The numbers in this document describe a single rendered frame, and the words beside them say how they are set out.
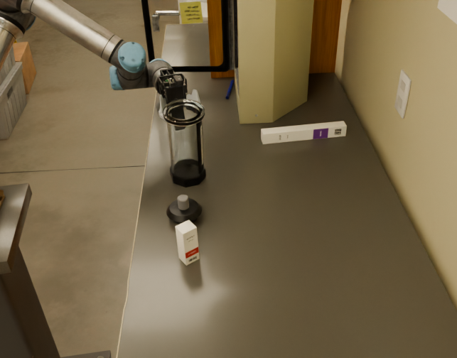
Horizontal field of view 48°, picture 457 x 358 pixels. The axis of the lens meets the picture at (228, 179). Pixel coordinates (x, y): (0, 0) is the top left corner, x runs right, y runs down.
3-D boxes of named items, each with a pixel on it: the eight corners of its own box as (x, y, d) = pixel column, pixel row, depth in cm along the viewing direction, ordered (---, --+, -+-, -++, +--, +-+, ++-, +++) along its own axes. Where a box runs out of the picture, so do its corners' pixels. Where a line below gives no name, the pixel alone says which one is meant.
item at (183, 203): (202, 205, 137) (200, 185, 133) (202, 228, 130) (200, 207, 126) (168, 207, 137) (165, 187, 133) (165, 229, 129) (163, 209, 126)
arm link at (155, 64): (144, 82, 163) (170, 79, 166) (150, 93, 154) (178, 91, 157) (143, 57, 160) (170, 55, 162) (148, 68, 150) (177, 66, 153)
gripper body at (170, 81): (160, 84, 137) (152, 69, 147) (164, 113, 141) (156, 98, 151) (187, 79, 138) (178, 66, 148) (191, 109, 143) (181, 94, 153)
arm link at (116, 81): (109, 56, 147) (146, 54, 150) (108, 70, 158) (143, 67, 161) (112, 82, 146) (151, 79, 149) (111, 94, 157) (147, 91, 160)
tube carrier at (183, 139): (211, 180, 144) (209, 117, 130) (173, 188, 141) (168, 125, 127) (200, 158, 152) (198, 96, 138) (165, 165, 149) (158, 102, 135)
